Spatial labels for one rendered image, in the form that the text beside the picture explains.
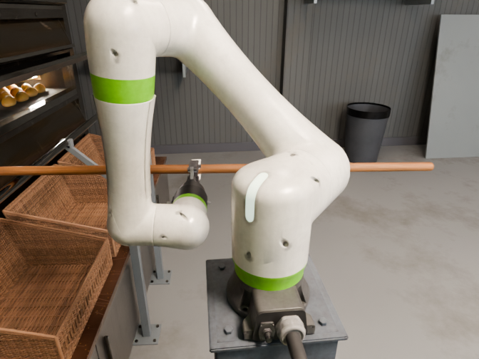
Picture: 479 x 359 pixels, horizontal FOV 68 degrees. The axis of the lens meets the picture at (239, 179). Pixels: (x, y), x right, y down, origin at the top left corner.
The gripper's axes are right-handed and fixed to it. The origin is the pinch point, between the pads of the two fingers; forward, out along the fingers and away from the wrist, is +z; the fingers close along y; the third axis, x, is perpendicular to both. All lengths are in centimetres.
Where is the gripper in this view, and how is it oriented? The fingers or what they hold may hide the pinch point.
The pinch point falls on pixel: (196, 169)
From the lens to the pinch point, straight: 116.9
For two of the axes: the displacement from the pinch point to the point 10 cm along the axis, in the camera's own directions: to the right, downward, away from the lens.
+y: 0.0, 9.1, 4.2
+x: 10.0, -0.2, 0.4
